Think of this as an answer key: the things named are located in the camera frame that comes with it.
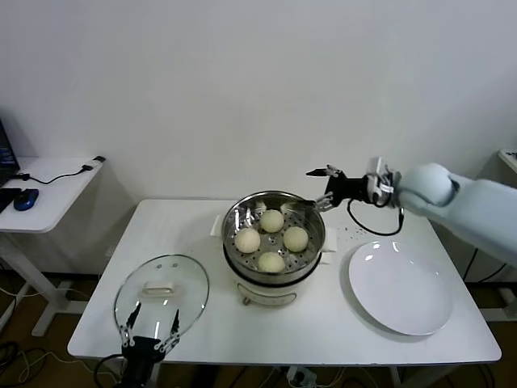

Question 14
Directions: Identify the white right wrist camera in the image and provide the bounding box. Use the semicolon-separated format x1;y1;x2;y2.
365;156;401;207

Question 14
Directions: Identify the stainless steel steamer basket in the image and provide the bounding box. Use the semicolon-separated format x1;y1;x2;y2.
209;192;338;280

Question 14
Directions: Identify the black laptop screen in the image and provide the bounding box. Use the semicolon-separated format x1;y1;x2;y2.
0;116;21;189

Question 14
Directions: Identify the white power strip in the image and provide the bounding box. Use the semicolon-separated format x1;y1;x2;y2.
286;365;318;385

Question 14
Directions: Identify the white steamed baozi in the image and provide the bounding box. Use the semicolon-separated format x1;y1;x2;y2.
282;226;310;252
259;209;285;234
233;228;262;255
257;251;287;275

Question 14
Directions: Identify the black floor cable bundle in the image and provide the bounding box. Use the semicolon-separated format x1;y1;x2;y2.
0;341;25;369

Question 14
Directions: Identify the white floor cable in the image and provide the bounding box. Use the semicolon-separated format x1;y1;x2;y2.
15;349;98;383

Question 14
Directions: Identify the white curved side desk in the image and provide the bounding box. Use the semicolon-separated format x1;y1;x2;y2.
0;155;107;337

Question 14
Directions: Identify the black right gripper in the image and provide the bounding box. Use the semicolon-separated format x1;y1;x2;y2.
288;164;371;213

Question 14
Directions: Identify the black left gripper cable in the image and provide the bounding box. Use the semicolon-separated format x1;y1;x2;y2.
95;353;124;388

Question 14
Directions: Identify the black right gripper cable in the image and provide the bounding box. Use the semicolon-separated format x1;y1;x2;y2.
347;198;405;236

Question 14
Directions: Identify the large white plate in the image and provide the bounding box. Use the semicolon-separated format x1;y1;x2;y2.
348;241;454;336

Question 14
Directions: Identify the blue computer mouse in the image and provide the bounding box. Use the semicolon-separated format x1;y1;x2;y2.
13;188;40;211

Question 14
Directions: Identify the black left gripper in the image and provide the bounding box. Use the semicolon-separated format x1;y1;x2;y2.
116;302;181;387

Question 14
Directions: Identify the glass pot lid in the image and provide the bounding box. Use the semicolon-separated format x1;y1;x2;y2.
113;253;210;339

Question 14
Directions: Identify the black cable with adapter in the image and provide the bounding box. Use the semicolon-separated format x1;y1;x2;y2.
15;155;107;185

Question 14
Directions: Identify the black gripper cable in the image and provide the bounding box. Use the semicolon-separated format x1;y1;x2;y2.
95;353;124;388
347;198;405;236

